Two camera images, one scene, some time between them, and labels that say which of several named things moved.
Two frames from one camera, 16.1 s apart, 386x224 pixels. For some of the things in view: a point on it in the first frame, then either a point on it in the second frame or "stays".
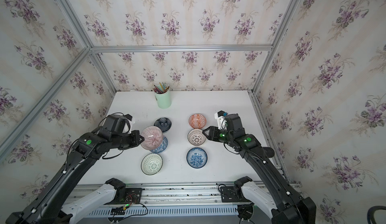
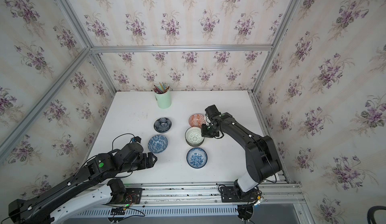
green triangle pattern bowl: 151,163 → 193,137
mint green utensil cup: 164,100 stays
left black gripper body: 125,141 → 141,163
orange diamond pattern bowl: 197,121 stays
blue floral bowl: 197,157 stays
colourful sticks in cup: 162,88 stays
